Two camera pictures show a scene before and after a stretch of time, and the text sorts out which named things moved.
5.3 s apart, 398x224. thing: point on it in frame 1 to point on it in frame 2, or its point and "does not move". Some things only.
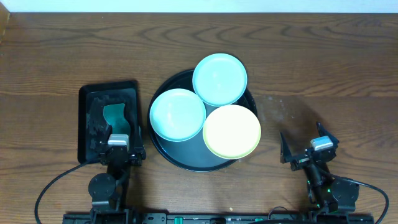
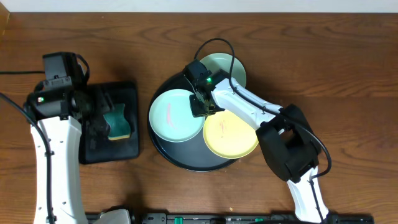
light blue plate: (178, 114) does not move
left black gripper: (116, 155) to (101, 111)
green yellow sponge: (114, 115) does not move
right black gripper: (285, 152) to (197, 111)
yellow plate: (232, 131) does not move
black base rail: (217, 218) does not move
